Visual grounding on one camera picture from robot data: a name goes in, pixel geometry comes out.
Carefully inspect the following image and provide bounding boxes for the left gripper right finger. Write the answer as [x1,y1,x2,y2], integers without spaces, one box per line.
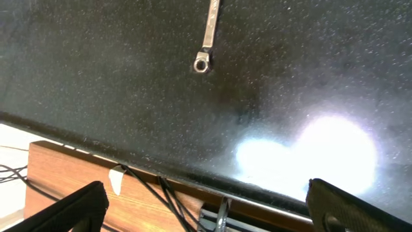
[305,178,412,232]

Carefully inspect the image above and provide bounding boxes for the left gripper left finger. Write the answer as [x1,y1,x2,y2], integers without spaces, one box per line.
[1,180,109,232]

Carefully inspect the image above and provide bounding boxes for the thin black wire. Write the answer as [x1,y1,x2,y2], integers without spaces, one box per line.
[0,163,59,202]

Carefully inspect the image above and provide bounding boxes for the wrench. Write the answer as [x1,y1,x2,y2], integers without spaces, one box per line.
[192,0,223,74]

